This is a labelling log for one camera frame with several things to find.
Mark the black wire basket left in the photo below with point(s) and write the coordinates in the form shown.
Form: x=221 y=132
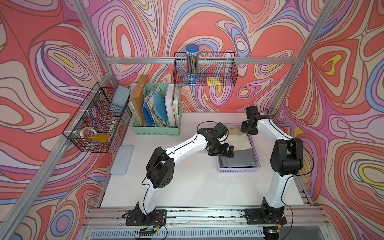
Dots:
x=94 y=113

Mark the black wire basket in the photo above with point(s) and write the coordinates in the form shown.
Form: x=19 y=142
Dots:
x=94 y=113
x=211 y=64

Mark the blue pencil tube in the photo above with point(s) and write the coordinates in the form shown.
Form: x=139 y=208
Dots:
x=192 y=55

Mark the brown envelope folder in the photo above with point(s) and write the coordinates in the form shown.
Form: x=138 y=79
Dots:
x=138 y=99

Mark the yellow pad in basket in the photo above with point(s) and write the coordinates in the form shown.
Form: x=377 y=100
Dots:
x=98 y=139

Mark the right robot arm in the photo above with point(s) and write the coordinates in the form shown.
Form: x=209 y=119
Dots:
x=287 y=159

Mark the green file organizer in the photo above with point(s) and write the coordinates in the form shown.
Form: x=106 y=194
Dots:
x=154 y=95

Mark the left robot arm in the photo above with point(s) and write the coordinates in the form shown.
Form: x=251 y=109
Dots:
x=161 y=166

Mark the grey blue sponge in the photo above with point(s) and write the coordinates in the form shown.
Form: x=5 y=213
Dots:
x=119 y=100

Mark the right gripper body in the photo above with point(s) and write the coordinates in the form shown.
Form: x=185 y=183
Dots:
x=246 y=128

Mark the black wire basket back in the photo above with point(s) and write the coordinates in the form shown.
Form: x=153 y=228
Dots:
x=211 y=64

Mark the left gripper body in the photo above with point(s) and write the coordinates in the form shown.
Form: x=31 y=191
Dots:
x=221 y=149

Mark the blue folder in organizer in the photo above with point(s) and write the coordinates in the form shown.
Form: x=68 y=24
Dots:
x=148 y=115

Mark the white binder in organizer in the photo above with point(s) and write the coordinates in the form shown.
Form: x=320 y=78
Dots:
x=169 y=97

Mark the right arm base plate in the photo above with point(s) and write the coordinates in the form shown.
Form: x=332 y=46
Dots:
x=273 y=216

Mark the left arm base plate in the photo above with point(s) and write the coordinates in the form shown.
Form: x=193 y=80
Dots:
x=137 y=218

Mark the beige grey pillowcase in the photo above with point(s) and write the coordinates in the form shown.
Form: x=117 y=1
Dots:
x=244 y=156

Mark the yellow sticky notes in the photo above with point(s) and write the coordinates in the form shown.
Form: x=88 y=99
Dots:
x=213 y=81

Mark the light blue pencil case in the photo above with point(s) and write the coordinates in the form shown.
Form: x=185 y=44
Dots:
x=122 y=160

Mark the white tape roll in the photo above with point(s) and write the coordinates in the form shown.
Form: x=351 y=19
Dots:
x=87 y=132

